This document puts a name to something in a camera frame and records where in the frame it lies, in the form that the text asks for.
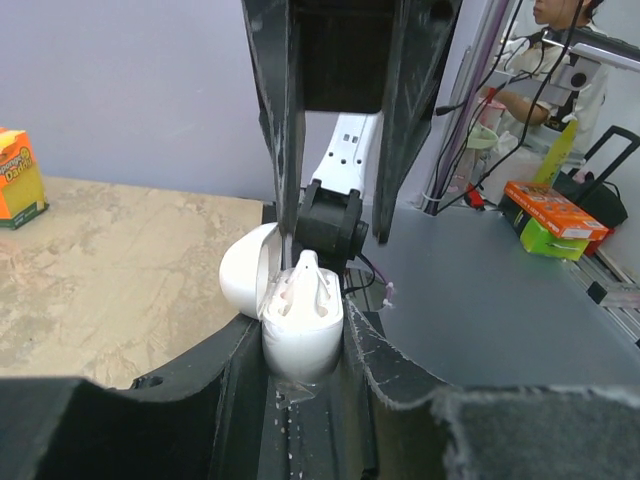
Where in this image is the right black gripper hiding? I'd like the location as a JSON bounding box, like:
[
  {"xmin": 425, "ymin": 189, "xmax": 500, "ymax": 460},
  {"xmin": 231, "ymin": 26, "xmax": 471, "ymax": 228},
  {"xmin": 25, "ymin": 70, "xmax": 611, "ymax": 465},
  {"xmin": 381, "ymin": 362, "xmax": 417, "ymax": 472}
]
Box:
[{"xmin": 242, "ymin": 0, "xmax": 461, "ymax": 269}]

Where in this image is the orange sponge pack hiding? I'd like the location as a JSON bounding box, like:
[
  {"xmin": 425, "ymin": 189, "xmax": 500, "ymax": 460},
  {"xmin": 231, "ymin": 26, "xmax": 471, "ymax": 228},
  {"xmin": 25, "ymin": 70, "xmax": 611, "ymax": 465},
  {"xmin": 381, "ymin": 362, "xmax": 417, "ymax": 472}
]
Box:
[{"xmin": 1, "ymin": 127, "xmax": 49, "ymax": 230}]

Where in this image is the black bag with handle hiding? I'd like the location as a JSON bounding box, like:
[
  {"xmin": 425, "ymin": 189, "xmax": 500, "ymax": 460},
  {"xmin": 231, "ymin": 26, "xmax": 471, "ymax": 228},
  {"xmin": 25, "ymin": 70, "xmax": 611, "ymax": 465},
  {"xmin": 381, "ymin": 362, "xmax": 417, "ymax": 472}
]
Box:
[{"xmin": 553, "ymin": 126, "xmax": 639, "ymax": 256}]

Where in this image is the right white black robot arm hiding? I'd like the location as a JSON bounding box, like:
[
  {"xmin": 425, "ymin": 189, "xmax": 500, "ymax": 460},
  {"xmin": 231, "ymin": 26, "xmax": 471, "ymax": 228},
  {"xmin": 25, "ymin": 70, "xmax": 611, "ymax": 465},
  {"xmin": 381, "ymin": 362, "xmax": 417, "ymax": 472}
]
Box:
[{"xmin": 242, "ymin": 1, "xmax": 461, "ymax": 273}]

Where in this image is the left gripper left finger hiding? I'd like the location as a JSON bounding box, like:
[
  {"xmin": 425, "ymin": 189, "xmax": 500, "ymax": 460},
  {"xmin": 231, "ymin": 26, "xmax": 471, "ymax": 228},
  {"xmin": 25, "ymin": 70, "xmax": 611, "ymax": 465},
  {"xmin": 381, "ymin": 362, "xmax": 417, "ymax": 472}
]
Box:
[{"xmin": 1, "ymin": 315, "xmax": 268, "ymax": 479}]

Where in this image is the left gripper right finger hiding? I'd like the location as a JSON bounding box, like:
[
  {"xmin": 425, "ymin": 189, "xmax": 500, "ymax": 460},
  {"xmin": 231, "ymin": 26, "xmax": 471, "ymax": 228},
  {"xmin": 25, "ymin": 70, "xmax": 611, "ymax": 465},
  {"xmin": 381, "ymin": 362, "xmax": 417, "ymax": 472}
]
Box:
[{"xmin": 341, "ymin": 302, "xmax": 639, "ymax": 479}]

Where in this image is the aluminium frame rail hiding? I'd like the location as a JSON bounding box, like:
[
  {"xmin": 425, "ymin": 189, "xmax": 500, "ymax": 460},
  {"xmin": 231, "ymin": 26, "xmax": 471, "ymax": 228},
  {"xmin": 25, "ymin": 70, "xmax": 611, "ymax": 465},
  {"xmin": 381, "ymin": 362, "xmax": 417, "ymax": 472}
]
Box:
[{"xmin": 564, "ymin": 250, "xmax": 639, "ymax": 347}]

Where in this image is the orange green box background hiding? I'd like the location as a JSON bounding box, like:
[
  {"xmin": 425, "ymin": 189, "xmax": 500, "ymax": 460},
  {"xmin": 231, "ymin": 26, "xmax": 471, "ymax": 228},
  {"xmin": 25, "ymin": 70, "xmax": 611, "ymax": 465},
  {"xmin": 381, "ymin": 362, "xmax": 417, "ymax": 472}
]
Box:
[{"xmin": 499, "ymin": 181, "xmax": 610, "ymax": 261}]

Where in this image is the white clip earbud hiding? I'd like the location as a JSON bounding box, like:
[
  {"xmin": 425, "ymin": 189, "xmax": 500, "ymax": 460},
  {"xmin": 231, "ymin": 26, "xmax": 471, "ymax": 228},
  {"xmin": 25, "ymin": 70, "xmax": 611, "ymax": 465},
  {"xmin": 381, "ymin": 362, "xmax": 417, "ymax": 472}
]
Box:
[{"xmin": 277, "ymin": 250, "xmax": 340, "ymax": 321}]

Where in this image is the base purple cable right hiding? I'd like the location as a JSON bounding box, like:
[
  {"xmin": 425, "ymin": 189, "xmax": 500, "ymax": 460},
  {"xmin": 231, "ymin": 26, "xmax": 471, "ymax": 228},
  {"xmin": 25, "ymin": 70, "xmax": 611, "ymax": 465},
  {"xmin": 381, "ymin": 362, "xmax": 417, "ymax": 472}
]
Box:
[{"xmin": 344, "ymin": 249, "xmax": 397, "ymax": 311}]

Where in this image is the person in white shirt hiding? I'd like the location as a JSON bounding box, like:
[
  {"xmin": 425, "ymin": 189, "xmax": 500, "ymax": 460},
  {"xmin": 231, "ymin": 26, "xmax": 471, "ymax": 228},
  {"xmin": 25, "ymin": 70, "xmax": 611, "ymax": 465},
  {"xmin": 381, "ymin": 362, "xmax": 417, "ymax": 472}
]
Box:
[{"xmin": 494, "ymin": 0, "xmax": 608, "ymax": 153}]

